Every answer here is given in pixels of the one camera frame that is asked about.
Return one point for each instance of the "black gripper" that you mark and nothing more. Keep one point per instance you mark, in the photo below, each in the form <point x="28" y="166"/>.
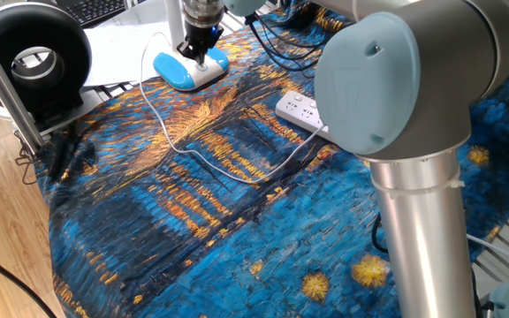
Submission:
<point x="203" y="35"/>

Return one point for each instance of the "white power strip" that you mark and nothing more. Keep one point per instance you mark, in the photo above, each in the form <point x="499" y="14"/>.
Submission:
<point x="301" y="110"/>

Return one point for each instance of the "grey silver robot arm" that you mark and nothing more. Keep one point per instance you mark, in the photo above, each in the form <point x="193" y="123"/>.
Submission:
<point x="413" y="88"/>

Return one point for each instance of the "blue white desk lamp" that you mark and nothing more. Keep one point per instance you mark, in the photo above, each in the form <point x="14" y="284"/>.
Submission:
<point x="179" y="70"/>

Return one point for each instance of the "white paper sheets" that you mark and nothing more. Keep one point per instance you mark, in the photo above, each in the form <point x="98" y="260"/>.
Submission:
<point x="117" y="53"/>

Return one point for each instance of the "black keyboard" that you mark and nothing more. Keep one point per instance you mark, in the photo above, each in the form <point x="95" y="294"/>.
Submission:
<point x="95" y="11"/>

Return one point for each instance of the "starry night painting tablecloth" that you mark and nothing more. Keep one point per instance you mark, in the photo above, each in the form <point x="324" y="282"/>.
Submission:
<point x="237" y="243"/>

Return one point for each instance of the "aluminium profile post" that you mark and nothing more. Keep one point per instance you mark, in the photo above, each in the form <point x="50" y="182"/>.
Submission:
<point x="6" y="88"/>

